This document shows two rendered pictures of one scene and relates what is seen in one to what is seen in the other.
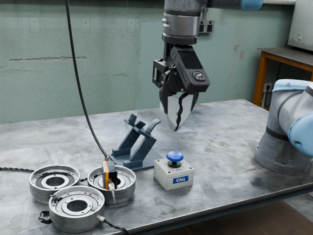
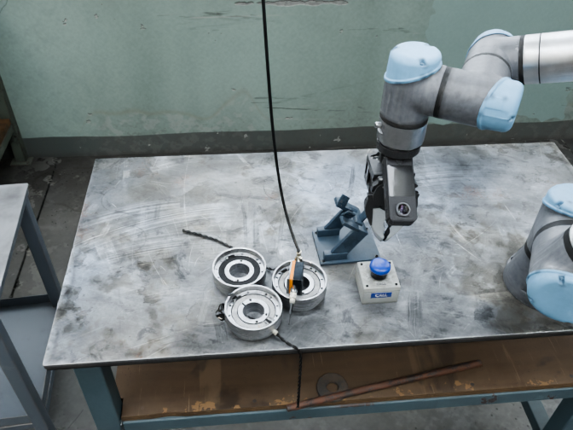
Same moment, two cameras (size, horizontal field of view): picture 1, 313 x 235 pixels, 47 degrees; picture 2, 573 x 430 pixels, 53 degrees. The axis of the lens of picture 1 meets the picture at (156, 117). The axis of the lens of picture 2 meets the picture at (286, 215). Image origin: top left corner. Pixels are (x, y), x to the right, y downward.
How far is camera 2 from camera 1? 0.43 m
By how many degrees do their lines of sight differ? 27
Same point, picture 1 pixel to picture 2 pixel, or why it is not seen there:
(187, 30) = (403, 144)
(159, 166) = (360, 274)
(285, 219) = (546, 339)
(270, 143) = (523, 264)
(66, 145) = (268, 206)
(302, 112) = (546, 263)
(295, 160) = not seen: hidden behind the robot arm
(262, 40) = not seen: outside the picture
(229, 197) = (435, 329)
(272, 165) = (518, 292)
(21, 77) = (251, 27)
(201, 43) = not seen: outside the picture
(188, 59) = (398, 181)
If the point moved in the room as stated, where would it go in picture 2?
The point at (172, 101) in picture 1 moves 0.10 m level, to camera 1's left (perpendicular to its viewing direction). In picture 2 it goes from (379, 214) to (323, 199)
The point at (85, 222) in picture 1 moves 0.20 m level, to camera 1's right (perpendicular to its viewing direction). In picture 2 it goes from (257, 334) to (366, 372)
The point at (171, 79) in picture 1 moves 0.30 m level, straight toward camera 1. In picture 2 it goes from (379, 193) to (311, 327)
